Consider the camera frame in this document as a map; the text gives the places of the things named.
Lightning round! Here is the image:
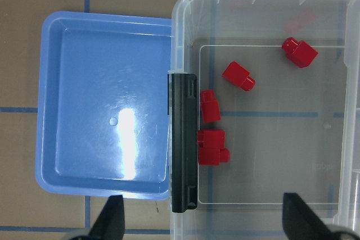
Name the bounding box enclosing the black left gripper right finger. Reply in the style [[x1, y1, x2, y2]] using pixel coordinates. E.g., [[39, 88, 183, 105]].
[[282, 193, 333, 240]]

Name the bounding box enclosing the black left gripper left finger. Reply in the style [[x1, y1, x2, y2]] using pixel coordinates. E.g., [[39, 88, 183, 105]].
[[88, 195, 125, 240]]

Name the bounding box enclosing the red block from tray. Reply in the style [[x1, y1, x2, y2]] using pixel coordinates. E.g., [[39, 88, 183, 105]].
[[281, 37, 318, 68]]

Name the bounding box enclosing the clear plastic box lid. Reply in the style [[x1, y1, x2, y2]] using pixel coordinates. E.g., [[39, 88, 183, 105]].
[[334, 0, 359, 234]]

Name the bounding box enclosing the red block low in box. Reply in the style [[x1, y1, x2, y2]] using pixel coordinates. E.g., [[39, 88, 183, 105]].
[[197, 129, 231, 166]]

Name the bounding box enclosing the red block upright in box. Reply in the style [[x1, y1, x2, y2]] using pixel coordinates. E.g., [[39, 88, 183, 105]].
[[200, 89, 221, 124]]

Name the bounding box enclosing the red block tilted in box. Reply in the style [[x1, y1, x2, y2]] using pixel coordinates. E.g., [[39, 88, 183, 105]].
[[222, 61, 256, 91]]

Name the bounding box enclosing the clear plastic storage box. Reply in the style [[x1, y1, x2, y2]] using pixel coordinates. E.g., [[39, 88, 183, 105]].
[[170, 0, 352, 239]]

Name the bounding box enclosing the blue plastic tray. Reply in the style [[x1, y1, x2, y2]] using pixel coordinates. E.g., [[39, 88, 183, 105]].
[[35, 11, 172, 201]]

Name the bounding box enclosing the black box latch handle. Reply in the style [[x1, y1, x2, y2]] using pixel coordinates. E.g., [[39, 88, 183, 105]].
[[169, 74, 198, 213]]

